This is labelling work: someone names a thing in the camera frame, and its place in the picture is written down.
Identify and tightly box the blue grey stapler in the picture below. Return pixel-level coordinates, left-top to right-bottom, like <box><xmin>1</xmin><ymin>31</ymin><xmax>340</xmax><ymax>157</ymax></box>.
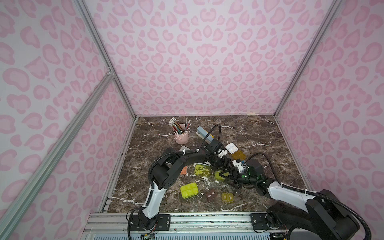
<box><xmin>196</xmin><ymin>127</ymin><xmax>214</xmax><ymax>144</ymax></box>

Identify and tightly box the aluminium front rail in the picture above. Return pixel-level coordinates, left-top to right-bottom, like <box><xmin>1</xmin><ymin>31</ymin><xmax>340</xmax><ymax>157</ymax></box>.
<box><xmin>81</xmin><ymin>212</ymin><xmax>271</xmax><ymax>240</ymax></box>

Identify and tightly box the small dark red pillbox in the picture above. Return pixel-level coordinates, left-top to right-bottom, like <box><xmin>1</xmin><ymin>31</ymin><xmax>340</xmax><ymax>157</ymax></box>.
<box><xmin>205</xmin><ymin>189</ymin><xmax>218</xmax><ymax>202</ymax></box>

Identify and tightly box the white pillbox yellow lid far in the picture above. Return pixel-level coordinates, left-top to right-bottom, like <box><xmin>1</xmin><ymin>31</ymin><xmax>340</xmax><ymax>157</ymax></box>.
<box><xmin>225</xmin><ymin>143</ymin><xmax>247</xmax><ymax>161</ymax></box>

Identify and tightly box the small yellow pillbox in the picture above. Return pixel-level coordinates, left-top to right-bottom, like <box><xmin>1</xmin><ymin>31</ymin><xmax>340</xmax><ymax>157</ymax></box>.
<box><xmin>222</xmin><ymin>193</ymin><xmax>234</xmax><ymax>203</ymax></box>

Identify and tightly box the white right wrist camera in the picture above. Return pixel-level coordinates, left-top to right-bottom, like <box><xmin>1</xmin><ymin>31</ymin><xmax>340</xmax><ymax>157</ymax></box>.
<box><xmin>232</xmin><ymin>160</ymin><xmax>247</xmax><ymax>174</ymax></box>

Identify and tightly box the white pillbox green lid front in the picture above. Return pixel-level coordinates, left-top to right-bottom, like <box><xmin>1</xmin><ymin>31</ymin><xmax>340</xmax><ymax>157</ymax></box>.
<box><xmin>180</xmin><ymin>183</ymin><xmax>199</xmax><ymax>199</ymax></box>

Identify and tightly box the coloured pencils bundle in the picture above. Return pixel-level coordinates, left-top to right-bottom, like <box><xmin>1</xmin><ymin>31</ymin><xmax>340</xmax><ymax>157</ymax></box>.
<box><xmin>168</xmin><ymin>117</ymin><xmax>191</xmax><ymax>135</ymax></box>

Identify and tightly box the pink pencil cup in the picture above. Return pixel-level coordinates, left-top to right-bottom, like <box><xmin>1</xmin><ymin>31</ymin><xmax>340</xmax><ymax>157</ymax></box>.
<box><xmin>175</xmin><ymin>124</ymin><xmax>189</xmax><ymax>145</ymax></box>

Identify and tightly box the white pillbox green lid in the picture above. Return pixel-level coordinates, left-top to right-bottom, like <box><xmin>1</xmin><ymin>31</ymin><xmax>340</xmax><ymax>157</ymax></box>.
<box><xmin>215</xmin><ymin>171</ymin><xmax>229</xmax><ymax>182</ymax></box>
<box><xmin>194</xmin><ymin>164</ymin><xmax>212</xmax><ymax>177</ymax></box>
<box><xmin>180</xmin><ymin>183</ymin><xmax>199</xmax><ymax>199</ymax></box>
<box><xmin>180</xmin><ymin>146</ymin><xmax>190</xmax><ymax>151</ymax></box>

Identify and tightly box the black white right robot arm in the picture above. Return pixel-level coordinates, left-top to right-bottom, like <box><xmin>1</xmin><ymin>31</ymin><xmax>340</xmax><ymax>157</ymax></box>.
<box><xmin>214</xmin><ymin>159</ymin><xmax>372</xmax><ymax>240</ymax></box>

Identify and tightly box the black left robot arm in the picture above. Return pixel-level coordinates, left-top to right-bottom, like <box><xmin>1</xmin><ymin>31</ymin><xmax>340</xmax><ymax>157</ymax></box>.
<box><xmin>140</xmin><ymin>140</ymin><xmax>231</xmax><ymax>220</ymax></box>

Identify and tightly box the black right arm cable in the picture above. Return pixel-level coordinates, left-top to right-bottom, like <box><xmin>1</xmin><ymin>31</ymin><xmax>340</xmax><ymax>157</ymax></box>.
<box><xmin>244</xmin><ymin>152</ymin><xmax>372</xmax><ymax>240</ymax></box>

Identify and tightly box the orange square pillbox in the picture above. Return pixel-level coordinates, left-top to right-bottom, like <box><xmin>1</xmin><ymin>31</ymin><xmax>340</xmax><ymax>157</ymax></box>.
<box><xmin>180</xmin><ymin>167</ymin><xmax>188</xmax><ymax>176</ymax></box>

